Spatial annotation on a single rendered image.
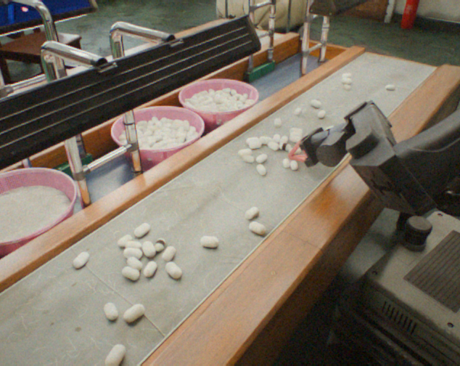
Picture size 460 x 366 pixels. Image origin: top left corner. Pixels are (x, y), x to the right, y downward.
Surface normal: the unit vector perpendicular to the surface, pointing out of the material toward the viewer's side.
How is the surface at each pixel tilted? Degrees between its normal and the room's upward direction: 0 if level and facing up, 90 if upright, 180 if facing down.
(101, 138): 90
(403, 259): 0
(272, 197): 0
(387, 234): 0
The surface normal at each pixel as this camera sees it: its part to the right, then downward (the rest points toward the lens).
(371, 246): 0.00, -0.81
